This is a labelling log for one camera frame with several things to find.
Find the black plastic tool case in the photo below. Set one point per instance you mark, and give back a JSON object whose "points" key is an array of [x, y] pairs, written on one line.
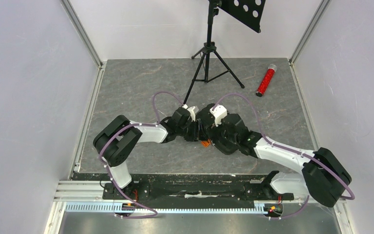
{"points": [[207, 122]]}

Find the red glitter tube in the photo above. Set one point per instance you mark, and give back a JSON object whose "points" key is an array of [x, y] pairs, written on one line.
{"points": [[266, 80]]}

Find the black music stand tripod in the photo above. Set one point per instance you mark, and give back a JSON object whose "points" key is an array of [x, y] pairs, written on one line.
{"points": [[247, 12]]}

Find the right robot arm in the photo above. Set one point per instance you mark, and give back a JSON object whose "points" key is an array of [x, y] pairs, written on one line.
{"points": [[315, 173]]}

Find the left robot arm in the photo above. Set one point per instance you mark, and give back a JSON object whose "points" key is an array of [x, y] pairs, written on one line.
{"points": [[116, 141]]}

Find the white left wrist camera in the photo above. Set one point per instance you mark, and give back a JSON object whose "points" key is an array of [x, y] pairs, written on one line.
{"points": [[193, 110]]}

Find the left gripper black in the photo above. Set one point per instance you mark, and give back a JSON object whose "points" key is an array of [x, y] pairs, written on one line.
{"points": [[195, 136]]}

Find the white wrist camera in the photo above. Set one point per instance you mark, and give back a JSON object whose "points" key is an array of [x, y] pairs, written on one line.
{"points": [[193, 110], [219, 112]]}

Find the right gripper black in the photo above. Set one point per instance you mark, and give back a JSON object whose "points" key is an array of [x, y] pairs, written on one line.
{"points": [[213, 130]]}

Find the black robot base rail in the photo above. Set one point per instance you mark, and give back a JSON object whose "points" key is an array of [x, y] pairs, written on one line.
{"points": [[197, 191]]}

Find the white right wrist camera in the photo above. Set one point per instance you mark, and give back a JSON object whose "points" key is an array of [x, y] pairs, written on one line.
{"points": [[219, 112]]}

